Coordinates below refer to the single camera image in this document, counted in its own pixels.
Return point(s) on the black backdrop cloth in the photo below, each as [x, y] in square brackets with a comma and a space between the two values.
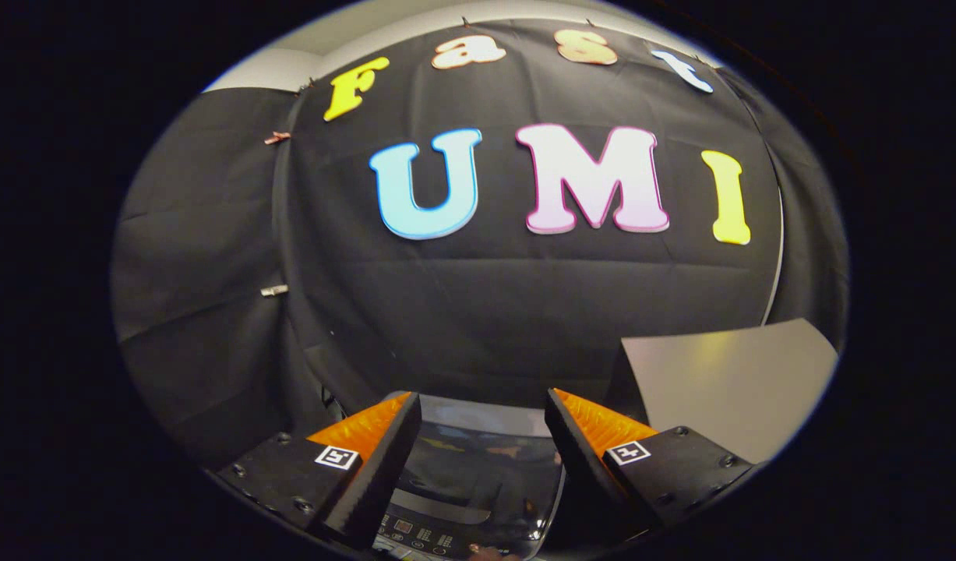
[524, 312]

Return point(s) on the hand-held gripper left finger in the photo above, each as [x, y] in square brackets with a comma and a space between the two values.
[388, 467]

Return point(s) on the silver clip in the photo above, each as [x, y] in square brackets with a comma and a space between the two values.
[273, 291]

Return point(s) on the pink clip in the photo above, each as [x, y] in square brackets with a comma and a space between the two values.
[276, 138]

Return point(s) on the dark glass washing machine lid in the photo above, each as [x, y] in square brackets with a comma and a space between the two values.
[478, 475]

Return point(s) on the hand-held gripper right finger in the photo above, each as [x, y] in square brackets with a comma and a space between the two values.
[579, 467]

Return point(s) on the washing machine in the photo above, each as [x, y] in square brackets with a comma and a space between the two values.
[485, 411]

